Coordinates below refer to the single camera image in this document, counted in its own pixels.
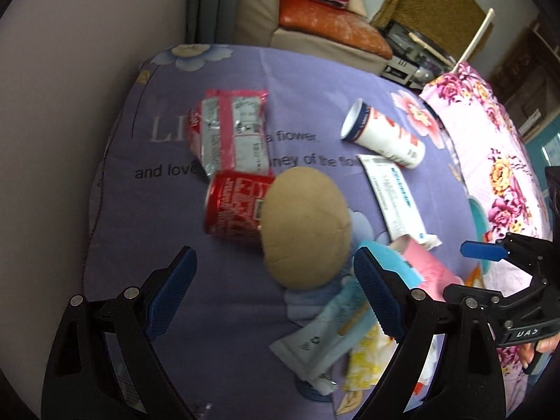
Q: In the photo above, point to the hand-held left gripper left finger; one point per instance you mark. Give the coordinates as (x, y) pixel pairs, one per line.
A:
(173, 291)

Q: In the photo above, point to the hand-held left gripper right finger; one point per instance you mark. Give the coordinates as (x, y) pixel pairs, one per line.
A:
(378, 293)

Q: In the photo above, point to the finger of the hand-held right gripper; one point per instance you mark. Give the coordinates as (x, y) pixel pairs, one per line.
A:
(455, 292)
(481, 250)

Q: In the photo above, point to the tan round bread bun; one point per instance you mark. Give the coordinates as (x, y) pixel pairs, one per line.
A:
(302, 227)

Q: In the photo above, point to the white strawberry yogurt cup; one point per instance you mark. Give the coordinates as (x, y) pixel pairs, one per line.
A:
(389, 138)

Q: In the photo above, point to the person's right hand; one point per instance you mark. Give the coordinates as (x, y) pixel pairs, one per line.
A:
(549, 344)

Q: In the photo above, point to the pink and cyan carton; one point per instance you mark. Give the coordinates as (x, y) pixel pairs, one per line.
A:
(431, 271)

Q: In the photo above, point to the purple flower print bedsheet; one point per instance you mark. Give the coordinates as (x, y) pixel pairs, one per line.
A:
(153, 227)

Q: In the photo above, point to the yellow wrapper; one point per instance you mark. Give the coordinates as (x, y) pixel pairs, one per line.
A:
(363, 363)

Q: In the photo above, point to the light blue wrapper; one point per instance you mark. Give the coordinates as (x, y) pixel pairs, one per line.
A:
(315, 341)

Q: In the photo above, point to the white and blue flat tube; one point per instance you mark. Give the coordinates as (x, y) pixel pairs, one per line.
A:
(393, 197)

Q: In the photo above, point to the red drink can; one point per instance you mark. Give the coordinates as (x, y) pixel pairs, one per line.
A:
(234, 208)

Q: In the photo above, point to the pink floral quilt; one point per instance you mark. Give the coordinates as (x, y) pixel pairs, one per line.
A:
(472, 140)

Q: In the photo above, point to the red and silver snack packet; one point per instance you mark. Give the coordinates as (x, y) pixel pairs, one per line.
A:
(227, 131)

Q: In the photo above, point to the brown wooden shelf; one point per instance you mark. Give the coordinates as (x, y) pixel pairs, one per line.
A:
(525, 78)

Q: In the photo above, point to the pale wooden stick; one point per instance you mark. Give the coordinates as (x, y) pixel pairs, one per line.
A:
(431, 46)

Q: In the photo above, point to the white stick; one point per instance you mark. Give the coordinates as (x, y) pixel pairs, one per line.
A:
(477, 35)

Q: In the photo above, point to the yellow-brown cloth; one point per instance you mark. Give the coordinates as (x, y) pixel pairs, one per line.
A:
(437, 0)

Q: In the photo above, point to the orange cushion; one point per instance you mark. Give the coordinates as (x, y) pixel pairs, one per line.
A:
(323, 22)

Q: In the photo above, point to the grey green curtain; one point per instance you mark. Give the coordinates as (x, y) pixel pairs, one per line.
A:
(210, 0)

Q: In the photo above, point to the beige sofa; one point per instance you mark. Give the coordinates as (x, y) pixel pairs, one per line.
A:
(258, 8)

